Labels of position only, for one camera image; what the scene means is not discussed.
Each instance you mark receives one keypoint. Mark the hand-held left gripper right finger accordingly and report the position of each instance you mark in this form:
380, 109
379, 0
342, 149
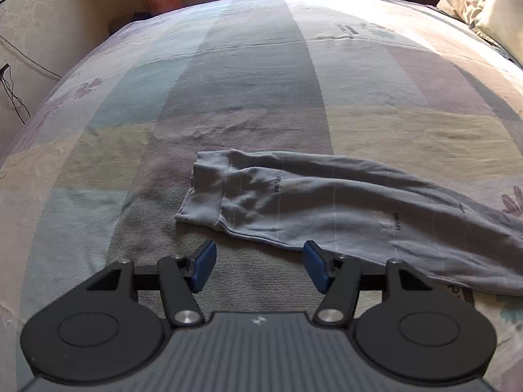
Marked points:
316, 266

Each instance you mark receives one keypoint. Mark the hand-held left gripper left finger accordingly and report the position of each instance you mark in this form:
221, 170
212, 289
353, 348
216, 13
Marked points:
204, 266

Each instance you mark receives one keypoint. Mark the grey printed pants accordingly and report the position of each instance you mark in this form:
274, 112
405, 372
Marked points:
327, 204

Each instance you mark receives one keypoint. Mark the patterned bed sheet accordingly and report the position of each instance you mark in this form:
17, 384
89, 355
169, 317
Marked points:
245, 69

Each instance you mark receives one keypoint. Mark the patterned cream pillow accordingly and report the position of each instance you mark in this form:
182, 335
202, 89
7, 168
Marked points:
461, 2

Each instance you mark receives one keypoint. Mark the cream printed pillow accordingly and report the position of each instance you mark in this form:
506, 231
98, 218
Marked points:
504, 12

